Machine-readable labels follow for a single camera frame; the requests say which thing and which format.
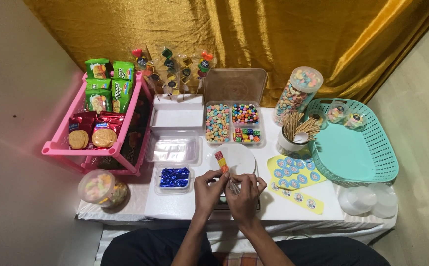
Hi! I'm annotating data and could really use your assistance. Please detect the person's left hand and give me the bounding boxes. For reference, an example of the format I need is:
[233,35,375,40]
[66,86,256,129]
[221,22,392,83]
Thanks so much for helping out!
[193,169,230,219]

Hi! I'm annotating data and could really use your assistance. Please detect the person's right hand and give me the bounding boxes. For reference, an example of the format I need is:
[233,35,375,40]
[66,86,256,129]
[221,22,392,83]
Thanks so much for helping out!
[224,173,268,226]

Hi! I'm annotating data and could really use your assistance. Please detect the bagged cube candy skewer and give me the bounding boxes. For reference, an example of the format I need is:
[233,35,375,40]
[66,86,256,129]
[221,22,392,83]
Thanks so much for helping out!
[214,150,241,197]

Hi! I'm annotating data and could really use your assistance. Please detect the small black tray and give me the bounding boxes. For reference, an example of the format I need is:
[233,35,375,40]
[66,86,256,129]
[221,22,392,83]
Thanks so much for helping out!
[214,195,261,212]

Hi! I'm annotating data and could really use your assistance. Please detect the bunch of blue twist ties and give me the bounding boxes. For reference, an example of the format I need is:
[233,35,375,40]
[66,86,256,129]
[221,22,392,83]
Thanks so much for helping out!
[158,167,190,188]

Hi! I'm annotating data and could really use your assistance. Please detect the white board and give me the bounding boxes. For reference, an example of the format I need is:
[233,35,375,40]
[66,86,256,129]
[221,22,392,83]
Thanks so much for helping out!
[144,106,345,222]

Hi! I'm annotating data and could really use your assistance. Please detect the white round plate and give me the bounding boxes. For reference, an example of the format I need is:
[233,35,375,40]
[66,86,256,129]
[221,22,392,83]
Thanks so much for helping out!
[209,143,257,176]

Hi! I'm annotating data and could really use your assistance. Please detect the small clear plastic box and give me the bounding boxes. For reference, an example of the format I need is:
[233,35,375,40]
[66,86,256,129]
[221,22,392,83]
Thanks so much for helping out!
[154,163,193,195]

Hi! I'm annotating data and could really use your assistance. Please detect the clear box of plastic bags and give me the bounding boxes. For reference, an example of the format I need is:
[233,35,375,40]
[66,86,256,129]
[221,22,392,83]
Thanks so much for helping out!
[146,134,202,164]

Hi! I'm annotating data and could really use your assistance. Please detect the orange striped cloth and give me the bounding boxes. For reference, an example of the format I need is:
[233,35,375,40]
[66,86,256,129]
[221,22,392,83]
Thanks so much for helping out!
[214,252,264,266]

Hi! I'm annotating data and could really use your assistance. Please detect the yellow strip of stickers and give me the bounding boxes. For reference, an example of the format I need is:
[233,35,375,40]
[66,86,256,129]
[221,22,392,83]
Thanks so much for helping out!
[268,180,325,215]

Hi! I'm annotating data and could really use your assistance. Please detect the yellow sheet of round stickers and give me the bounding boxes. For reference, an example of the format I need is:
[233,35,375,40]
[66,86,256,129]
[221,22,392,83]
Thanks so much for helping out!
[266,153,328,191]

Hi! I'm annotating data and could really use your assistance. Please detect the pile of colourful cube candies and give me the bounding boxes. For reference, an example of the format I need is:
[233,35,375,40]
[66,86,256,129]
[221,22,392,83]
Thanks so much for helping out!
[233,127,261,143]

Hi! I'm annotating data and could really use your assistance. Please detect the white cup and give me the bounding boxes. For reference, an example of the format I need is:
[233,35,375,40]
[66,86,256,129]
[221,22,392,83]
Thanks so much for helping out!
[276,127,309,156]

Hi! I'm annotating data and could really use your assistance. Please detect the clear compartment box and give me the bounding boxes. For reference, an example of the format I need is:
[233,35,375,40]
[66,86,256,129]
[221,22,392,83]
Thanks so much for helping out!
[204,100,263,146]

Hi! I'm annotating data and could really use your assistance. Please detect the person's black trousers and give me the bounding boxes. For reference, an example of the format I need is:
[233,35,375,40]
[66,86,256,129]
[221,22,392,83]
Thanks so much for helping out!
[100,227,391,266]

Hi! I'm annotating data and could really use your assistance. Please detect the white tablecloth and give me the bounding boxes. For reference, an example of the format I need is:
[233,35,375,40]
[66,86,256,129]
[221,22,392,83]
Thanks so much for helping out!
[75,177,398,253]

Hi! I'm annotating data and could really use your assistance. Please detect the white foam block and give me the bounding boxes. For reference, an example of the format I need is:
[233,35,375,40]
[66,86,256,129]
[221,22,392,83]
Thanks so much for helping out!
[150,93,205,134]

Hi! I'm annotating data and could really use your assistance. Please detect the pile of colourful ball candies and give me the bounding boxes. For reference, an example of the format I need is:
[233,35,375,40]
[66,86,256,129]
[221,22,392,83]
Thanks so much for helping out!
[232,103,259,125]

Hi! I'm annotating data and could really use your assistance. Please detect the bundle of wooden sticks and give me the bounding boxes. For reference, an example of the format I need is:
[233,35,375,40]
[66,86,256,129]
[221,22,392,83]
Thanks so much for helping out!
[281,110,322,143]

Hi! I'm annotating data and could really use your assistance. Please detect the round jar of mixed candies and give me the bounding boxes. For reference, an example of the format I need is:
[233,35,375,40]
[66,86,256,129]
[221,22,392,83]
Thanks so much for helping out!
[77,169,129,208]

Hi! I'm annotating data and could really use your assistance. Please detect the small clear packed candy box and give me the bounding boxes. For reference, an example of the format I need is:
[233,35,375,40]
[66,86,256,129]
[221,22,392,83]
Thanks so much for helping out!
[308,110,326,128]
[327,104,348,124]
[344,112,367,130]

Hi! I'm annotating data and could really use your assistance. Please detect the teal plastic basket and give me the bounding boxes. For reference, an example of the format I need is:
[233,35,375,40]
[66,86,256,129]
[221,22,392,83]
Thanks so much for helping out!
[305,98,400,184]

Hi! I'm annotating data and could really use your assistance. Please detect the clear plastic cup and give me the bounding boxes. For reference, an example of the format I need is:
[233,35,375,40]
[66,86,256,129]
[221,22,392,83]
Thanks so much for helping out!
[370,183,399,219]
[338,185,378,216]

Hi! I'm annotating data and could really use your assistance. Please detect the clear plastic box lid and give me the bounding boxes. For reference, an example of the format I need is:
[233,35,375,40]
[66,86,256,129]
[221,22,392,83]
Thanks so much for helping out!
[202,68,269,106]

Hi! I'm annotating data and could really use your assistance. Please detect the red biscuit packet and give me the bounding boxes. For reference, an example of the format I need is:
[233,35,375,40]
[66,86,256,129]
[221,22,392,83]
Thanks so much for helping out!
[91,111,126,149]
[68,110,97,150]

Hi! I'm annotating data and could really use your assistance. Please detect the pink plastic rack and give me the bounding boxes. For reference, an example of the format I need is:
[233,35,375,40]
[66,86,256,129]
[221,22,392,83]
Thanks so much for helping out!
[41,71,153,177]

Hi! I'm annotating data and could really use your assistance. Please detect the row of wrapped candy skewers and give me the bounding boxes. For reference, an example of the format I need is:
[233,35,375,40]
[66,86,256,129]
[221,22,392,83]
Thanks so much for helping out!
[131,46,215,100]

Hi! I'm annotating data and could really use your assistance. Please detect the green snack packet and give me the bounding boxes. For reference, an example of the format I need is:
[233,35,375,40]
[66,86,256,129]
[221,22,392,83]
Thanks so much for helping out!
[85,78,112,91]
[85,58,112,79]
[85,89,112,114]
[111,79,133,114]
[112,61,135,81]

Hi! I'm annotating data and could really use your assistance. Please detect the gold satin curtain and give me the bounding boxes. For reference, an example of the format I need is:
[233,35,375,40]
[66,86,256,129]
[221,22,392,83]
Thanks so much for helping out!
[22,0,429,108]

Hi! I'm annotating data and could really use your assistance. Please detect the pile of pastel ring candies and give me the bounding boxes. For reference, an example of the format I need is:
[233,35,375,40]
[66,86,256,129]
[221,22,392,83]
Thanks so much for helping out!
[206,104,231,143]

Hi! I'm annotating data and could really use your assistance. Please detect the tall jar of ring candies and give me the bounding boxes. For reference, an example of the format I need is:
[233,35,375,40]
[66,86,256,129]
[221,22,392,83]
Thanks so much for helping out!
[272,66,324,126]

